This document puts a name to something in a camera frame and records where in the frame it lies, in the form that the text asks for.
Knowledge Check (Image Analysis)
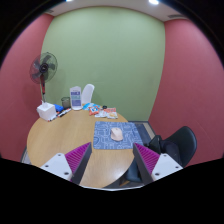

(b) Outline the white flat packet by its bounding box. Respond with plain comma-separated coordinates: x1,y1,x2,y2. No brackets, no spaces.
94,109,108,118

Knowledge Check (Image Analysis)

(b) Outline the white yellow snack packet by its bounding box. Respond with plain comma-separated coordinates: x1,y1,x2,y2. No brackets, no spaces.
106,111,119,120

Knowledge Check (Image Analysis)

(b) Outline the light blue packet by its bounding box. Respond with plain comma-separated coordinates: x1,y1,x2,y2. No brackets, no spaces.
82,102,98,111

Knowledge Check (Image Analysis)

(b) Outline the black standing fan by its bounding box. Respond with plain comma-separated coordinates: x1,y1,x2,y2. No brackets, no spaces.
29,51,59,103

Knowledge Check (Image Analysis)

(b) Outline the blue-grey patterned mouse pad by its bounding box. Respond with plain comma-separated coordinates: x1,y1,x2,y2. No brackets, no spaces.
92,120,144,151

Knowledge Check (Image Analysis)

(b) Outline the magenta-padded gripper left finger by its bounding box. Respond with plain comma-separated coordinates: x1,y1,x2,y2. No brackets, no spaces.
40,142,93,186

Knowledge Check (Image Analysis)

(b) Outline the red snack packet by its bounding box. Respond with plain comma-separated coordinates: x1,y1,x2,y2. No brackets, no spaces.
88,104,101,117

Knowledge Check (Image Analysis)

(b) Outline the black office chair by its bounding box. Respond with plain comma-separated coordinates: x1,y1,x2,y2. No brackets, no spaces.
125,125,198,184

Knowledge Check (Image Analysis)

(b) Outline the pale pink computer mouse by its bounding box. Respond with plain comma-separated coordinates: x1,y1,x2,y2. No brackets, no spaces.
110,126,125,142

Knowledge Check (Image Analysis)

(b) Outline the white tissue box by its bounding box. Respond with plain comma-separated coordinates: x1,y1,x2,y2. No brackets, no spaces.
36,99,57,122

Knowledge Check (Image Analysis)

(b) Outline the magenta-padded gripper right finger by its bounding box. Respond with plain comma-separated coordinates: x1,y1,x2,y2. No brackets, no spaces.
132,142,184,186

